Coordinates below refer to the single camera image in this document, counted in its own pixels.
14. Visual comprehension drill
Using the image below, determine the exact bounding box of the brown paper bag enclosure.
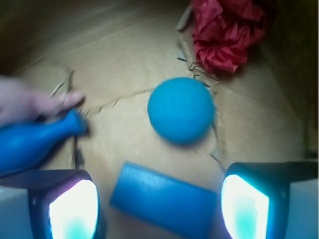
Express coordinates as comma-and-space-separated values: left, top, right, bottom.
0, 0, 319, 239

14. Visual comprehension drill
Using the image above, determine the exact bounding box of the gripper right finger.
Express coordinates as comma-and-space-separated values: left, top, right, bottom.
221, 161, 319, 239

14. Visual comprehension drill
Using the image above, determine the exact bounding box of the teal blue ball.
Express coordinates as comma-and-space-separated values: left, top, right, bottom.
147, 77, 215, 144

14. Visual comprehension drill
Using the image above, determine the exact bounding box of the blue plastic bottle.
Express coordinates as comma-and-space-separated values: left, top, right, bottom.
0, 110, 88, 176

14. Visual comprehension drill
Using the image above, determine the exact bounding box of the pink plush bunny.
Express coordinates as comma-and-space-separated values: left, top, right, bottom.
0, 75, 84, 126

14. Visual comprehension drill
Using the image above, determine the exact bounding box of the red crumpled tissue paper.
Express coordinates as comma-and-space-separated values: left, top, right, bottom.
191, 0, 266, 73

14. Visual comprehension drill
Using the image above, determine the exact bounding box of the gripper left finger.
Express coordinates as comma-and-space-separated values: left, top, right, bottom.
0, 170, 99, 239

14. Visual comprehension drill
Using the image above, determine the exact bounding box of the blue rectangular block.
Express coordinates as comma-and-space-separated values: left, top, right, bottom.
110, 161, 227, 239

